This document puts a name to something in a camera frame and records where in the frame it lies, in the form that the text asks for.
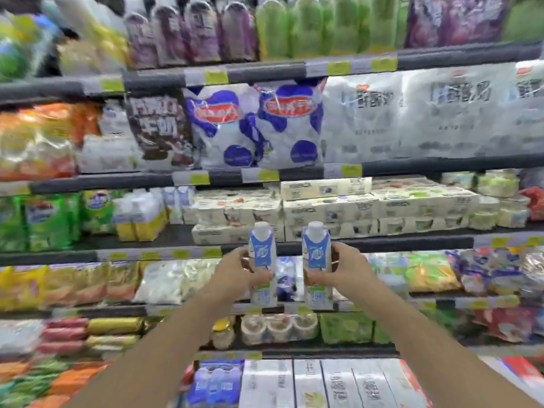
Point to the person's left hand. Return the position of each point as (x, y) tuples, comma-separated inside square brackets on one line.
[(231, 274)]

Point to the person's right hand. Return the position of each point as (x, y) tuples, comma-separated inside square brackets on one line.
[(350, 271)]

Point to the person's left thumb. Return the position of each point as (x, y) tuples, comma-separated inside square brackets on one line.
[(262, 277)]

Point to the person's right thumb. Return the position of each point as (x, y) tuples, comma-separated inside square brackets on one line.
[(318, 278)]

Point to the blue white milk carton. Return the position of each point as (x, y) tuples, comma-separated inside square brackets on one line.
[(317, 250), (262, 250)]

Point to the person's right forearm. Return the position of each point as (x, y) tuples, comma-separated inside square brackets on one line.
[(425, 352)]

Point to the person's left forearm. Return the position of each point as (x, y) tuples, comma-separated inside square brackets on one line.
[(161, 356)]

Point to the pack of white cups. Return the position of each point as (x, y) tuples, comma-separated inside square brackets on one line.
[(278, 329)]

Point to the green yogurt packs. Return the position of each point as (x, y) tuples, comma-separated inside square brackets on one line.
[(348, 329)]

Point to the glass jar with yellow lid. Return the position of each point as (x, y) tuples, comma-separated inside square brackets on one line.
[(223, 335)]

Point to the stack of white yogurt packs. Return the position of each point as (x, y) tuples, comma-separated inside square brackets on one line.
[(340, 208)]

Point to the white translucent bags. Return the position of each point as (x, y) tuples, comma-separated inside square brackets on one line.
[(170, 280)]

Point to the row of white milk boxes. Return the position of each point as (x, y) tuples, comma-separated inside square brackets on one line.
[(331, 384)]

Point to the small white blue cartons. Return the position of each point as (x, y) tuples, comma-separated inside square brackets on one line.
[(178, 203)]

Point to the blue bottle multipack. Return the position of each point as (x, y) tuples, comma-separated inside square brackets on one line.
[(214, 384)]

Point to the yellow white drink multipack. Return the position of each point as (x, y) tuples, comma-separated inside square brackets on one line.
[(140, 218)]

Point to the row of colourful foil bags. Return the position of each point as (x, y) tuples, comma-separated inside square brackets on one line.
[(467, 269)]

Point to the white bag with blue spots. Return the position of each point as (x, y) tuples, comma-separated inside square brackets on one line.
[(221, 127), (293, 127)]

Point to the stack of yellow sausages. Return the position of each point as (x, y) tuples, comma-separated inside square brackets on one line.
[(112, 329)]

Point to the large white milk bag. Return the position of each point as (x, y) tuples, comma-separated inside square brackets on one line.
[(361, 118), (531, 110), (459, 110)]

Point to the brown chocolate milk bag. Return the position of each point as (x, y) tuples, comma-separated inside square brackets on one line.
[(159, 131)]

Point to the pile of red bags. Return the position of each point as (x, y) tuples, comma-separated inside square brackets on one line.
[(497, 325)]

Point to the row of yellow orange bags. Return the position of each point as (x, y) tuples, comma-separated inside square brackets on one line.
[(68, 284)]

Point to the stack of green white cups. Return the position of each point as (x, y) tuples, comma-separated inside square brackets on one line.
[(497, 199)]

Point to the white milk multipack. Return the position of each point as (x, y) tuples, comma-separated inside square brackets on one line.
[(108, 150)]

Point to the dark metal shelf rack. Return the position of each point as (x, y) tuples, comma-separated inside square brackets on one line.
[(272, 72)]

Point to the stack of red sausages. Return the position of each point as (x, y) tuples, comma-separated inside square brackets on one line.
[(63, 335)]

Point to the red white bag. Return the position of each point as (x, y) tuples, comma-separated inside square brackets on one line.
[(516, 373)]

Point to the row of green milk bags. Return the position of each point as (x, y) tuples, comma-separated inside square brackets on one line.
[(42, 220)]

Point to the red packet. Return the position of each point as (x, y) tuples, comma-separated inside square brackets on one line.
[(534, 201)]

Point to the pile of orange green packets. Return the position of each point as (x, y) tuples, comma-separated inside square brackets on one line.
[(46, 384)]

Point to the white plastic bag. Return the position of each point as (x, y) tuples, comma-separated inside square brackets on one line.
[(21, 337)]

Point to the row of purple snack bags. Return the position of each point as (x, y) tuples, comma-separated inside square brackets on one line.
[(191, 36)]

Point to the pile of orange bags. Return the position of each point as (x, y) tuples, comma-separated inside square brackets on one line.
[(38, 142)]

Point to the large purple bags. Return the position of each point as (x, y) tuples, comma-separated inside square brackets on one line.
[(454, 19)]

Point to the pile of colourful bags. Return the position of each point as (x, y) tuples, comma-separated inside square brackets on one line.
[(59, 38)]

